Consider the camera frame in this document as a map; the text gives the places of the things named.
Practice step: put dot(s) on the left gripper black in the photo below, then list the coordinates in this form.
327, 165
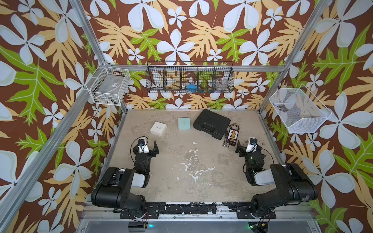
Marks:
145, 153

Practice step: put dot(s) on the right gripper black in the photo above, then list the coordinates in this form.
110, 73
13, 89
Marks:
248, 152

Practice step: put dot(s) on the white drawer jewelry box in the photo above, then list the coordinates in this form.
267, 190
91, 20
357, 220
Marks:
158, 128

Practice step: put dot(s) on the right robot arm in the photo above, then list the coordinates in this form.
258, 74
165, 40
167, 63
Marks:
292, 185

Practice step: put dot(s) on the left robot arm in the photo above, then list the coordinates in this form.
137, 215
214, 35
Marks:
114, 189

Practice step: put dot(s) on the yellow multimeter with leads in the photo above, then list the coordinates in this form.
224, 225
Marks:
233, 134

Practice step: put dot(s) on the metal ratchet wrench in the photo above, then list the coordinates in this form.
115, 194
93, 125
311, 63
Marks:
225, 144

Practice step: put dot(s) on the black plastic tool case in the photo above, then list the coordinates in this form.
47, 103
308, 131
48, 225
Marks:
212, 123

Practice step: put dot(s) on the dark small object in basket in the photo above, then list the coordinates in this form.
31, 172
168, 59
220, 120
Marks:
282, 108

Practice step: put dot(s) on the blue object in basket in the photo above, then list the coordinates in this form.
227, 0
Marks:
192, 88

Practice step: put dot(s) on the white mesh basket right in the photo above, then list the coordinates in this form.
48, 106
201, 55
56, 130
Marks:
306, 113

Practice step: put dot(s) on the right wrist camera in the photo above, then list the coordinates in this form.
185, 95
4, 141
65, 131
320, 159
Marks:
252, 145

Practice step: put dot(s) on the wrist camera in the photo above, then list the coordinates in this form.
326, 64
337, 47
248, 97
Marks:
252, 145
142, 145

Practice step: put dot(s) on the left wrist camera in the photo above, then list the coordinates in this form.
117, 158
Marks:
142, 145

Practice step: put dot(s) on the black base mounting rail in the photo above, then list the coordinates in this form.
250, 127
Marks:
153, 210

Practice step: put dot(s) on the black wire basket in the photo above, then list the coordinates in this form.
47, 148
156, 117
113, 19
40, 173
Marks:
175, 76

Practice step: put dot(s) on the white wire basket left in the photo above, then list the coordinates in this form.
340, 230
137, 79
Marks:
108, 85

